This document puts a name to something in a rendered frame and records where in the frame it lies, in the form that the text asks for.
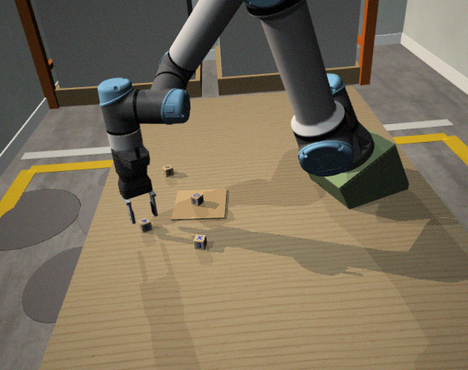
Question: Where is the tan flat mat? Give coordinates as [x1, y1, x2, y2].
[171, 189, 227, 220]

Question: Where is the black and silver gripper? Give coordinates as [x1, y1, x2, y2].
[107, 128, 158, 224]

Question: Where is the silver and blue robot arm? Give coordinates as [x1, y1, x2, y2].
[98, 0, 375, 177]

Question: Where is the wooden letter block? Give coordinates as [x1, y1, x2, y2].
[190, 193, 204, 206]
[163, 165, 174, 177]
[194, 234, 207, 250]
[138, 217, 152, 233]

